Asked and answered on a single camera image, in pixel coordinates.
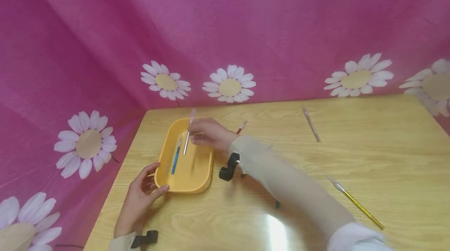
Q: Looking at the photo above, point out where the blue pen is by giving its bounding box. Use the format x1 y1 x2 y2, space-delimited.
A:
171 138 183 175

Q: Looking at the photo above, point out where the yellow plastic tray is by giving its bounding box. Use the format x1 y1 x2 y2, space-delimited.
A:
154 117 214 194

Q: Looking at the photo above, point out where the black wrist band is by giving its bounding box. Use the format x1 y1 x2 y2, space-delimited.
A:
130 230 159 249
218 152 241 182

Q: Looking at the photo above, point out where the person's right forearm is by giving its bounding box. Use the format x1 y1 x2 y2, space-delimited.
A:
229 135 393 251

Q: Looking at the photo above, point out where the person's right hand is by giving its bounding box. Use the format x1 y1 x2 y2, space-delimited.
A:
189 117 240 154

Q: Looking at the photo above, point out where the person's left hand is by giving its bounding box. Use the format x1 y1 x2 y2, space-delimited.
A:
113 162 170 239

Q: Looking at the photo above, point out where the silver pink pen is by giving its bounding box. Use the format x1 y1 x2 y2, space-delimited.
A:
182 108 196 156

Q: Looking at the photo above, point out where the clear pink pen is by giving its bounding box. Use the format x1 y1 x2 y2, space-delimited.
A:
302 107 321 143

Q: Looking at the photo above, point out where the gold yellow pen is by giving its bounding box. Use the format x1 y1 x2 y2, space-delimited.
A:
326 175 385 231

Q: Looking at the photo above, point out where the person's left forearm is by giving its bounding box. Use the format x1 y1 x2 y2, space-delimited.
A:
109 232 141 251

